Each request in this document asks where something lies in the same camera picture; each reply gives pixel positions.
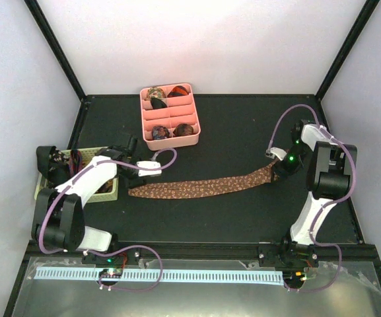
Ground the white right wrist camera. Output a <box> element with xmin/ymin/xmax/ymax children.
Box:
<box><xmin>265</xmin><ymin>147</ymin><xmax>287</xmax><ymax>161</ymax></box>

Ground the dark brown rolled tie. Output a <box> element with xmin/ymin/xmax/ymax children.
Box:
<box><xmin>173</xmin><ymin>123</ymin><xmax>194</xmax><ymax>137</ymax></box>

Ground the black patterned tie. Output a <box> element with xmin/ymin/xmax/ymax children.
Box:
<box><xmin>36</xmin><ymin>146</ymin><xmax>70</xmax><ymax>187</ymax></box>

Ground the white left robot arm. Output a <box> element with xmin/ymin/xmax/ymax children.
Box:
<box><xmin>31</xmin><ymin>133</ymin><xmax>137</xmax><ymax>264</ymax></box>

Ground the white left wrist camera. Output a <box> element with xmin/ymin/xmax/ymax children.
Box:
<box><xmin>136</xmin><ymin>160</ymin><xmax>162</xmax><ymax>178</ymax></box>

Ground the pink divided organizer box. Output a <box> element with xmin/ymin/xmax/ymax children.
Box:
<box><xmin>139</xmin><ymin>83</ymin><xmax>201</xmax><ymax>151</ymax></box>

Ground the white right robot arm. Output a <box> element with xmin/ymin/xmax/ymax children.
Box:
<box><xmin>265</xmin><ymin>120</ymin><xmax>358</xmax><ymax>245</ymax></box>

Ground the black corner frame post left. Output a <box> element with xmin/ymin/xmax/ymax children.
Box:
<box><xmin>24</xmin><ymin>0</ymin><xmax>86</xmax><ymax>101</ymax></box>

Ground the floral rolled tie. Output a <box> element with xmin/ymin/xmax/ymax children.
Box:
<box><xmin>145</xmin><ymin>87</ymin><xmax>166</xmax><ymax>100</ymax></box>

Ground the black orange rolled tie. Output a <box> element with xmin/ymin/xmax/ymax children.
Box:
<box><xmin>167</xmin><ymin>85</ymin><xmax>189</xmax><ymax>98</ymax></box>

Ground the light blue cable duct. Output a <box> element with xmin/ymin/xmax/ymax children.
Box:
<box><xmin>34</xmin><ymin>267</ymin><xmax>284</xmax><ymax>286</ymax></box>

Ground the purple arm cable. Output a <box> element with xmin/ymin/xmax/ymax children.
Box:
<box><xmin>266</xmin><ymin>104</ymin><xmax>358</xmax><ymax>293</ymax></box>
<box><xmin>37</xmin><ymin>147</ymin><xmax>178</xmax><ymax>293</ymax></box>

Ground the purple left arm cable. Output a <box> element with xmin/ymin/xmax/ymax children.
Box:
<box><xmin>37</xmin><ymin>147</ymin><xmax>178</xmax><ymax>293</ymax></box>

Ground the blue patterned rolled tie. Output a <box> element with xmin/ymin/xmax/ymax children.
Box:
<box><xmin>151</xmin><ymin>125</ymin><xmax>170</xmax><ymax>141</ymax></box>

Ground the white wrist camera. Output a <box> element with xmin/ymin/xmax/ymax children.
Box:
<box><xmin>265</xmin><ymin>147</ymin><xmax>287</xmax><ymax>161</ymax></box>
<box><xmin>136</xmin><ymin>160</ymin><xmax>162</xmax><ymax>178</ymax></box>

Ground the brown floral necktie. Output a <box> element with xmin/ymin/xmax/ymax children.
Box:
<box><xmin>128</xmin><ymin>165</ymin><xmax>279</xmax><ymax>199</ymax></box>

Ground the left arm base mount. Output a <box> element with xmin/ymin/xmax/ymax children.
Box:
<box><xmin>81</xmin><ymin>248</ymin><xmax>142</xmax><ymax>287</ymax></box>

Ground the black corner frame post right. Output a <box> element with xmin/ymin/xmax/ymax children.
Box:
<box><xmin>315</xmin><ymin>0</ymin><xmax>380</xmax><ymax>102</ymax></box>

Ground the dark striped tie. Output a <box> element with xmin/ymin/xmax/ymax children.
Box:
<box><xmin>68</xmin><ymin>149</ymin><xmax>83</xmax><ymax>177</ymax></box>

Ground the light green plastic basket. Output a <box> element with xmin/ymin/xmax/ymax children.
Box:
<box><xmin>34</xmin><ymin>145</ymin><xmax>120</xmax><ymax>203</ymax></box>

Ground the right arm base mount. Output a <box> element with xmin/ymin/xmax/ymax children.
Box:
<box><xmin>258</xmin><ymin>241</ymin><xmax>318</xmax><ymax>291</ymax></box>

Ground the black corner frame post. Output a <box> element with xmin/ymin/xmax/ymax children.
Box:
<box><xmin>24</xmin><ymin>0</ymin><xmax>86</xmax><ymax>101</ymax></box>
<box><xmin>315</xmin><ymin>0</ymin><xmax>380</xmax><ymax>102</ymax></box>

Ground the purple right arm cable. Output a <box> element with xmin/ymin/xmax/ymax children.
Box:
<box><xmin>266</xmin><ymin>104</ymin><xmax>358</xmax><ymax>293</ymax></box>

